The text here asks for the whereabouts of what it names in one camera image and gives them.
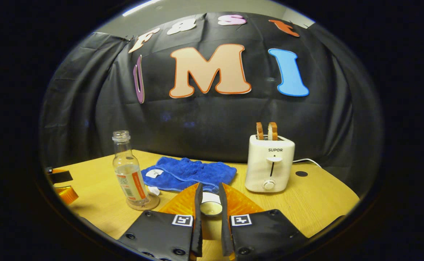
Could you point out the clear plastic water bottle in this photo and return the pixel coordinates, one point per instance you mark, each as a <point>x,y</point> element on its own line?
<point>128,174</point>

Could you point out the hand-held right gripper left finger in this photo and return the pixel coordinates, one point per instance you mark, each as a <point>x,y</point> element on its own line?
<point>161,235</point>

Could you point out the black backdrop cloth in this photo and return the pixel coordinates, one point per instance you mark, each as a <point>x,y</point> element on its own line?
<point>324,108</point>

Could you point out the blue towel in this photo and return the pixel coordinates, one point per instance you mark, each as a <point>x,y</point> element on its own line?
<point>193,173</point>

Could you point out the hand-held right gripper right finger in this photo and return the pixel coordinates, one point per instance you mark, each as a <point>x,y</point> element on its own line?
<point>266,235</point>

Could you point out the toasted bread slice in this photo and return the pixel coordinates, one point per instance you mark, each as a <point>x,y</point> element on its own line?
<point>259,131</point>
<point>272,131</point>

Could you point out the white ceramic teacup lid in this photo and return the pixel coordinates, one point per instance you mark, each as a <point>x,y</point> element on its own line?
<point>211,209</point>

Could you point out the round wooden coaster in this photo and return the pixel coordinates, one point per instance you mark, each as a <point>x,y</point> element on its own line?
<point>152,204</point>

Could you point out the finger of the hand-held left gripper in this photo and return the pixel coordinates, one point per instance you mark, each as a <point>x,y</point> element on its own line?
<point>67,195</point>
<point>59,176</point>

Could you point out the cream white toaster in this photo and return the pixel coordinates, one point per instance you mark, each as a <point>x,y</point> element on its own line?
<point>269,163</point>

